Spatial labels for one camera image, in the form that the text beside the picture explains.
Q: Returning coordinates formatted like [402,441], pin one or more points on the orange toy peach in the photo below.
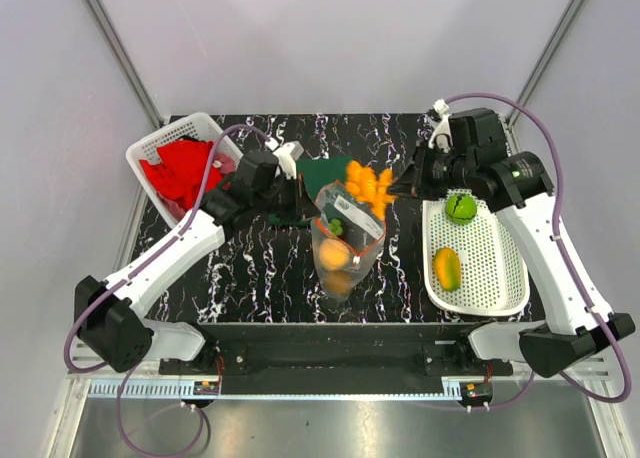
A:
[333,254]

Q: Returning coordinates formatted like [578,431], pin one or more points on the right aluminium frame post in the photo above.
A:
[563,26]

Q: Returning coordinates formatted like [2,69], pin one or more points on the clear zip top bag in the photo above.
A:
[347,239]

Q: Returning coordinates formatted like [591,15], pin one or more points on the brown toy orange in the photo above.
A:
[338,282]

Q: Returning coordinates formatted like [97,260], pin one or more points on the aluminium frame post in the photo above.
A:
[563,26]
[113,41]

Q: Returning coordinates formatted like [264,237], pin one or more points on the orange toy fried snack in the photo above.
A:
[367,187]

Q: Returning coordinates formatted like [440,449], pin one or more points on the white laundry basket left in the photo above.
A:
[198,126]

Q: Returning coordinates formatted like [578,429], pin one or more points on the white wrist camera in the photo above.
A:
[287,154]
[440,138]

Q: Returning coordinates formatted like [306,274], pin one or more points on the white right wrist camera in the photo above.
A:
[440,138]

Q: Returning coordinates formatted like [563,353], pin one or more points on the left aluminium frame post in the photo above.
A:
[113,41]

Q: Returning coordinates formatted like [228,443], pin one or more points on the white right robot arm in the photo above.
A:
[468,150]

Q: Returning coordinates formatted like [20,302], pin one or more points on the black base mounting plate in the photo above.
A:
[257,346]

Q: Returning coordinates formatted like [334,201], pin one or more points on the red cloth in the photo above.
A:
[178,175]

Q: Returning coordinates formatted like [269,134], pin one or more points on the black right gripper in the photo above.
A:
[421,189]

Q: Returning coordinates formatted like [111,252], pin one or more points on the aluminium front rail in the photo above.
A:
[436,381]

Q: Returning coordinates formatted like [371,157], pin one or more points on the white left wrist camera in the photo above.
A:
[287,154]

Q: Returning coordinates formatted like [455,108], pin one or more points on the folded green cloth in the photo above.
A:
[316,174]

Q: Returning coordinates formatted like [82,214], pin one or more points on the small green toy vegetable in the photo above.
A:
[336,227]

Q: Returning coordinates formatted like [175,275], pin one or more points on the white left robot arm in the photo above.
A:
[112,312]

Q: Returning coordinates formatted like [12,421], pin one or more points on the yellow green toy mango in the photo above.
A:
[447,268]

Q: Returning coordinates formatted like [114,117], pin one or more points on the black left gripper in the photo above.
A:
[303,206]

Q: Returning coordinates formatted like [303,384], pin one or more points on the white perforated tray basket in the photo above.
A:
[494,277]

